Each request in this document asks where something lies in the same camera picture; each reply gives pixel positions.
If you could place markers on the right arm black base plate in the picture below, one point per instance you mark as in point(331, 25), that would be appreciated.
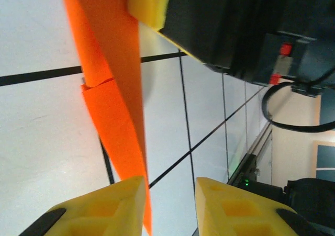
point(267, 187)

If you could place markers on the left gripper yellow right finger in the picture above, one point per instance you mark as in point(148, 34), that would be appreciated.
point(235, 215)

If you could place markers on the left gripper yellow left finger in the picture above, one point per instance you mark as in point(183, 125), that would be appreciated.
point(104, 215)

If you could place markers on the orange cloth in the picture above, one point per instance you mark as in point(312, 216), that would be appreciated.
point(104, 37)

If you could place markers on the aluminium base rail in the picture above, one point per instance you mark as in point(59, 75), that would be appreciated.
point(259, 147)

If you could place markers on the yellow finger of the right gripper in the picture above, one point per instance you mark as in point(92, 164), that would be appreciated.
point(196, 16)

